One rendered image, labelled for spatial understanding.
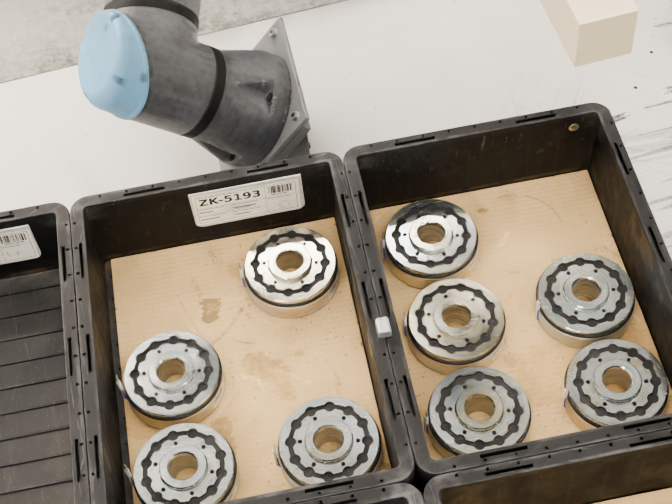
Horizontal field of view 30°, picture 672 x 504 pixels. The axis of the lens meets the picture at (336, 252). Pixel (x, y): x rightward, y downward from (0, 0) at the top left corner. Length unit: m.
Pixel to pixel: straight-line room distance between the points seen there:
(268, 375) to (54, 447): 0.23
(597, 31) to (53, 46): 1.82
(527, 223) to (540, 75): 0.37
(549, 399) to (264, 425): 0.30
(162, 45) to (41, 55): 1.42
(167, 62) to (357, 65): 0.37
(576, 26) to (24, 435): 0.70
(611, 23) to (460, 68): 0.52
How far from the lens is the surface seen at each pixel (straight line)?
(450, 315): 1.35
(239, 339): 1.37
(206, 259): 1.43
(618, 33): 1.29
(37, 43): 2.93
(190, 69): 1.50
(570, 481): 1.22
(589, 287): 1.37
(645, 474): 1.25
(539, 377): 1.33
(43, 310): 1.44
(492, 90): 1.74
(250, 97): 1.54
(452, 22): 1.83
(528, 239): 1.43
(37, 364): 1.41
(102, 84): 1.49
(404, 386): 1.21
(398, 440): 1.18
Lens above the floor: 1.99
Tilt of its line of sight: 55 degrees down
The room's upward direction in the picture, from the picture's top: 7 degrees counter-clockwise
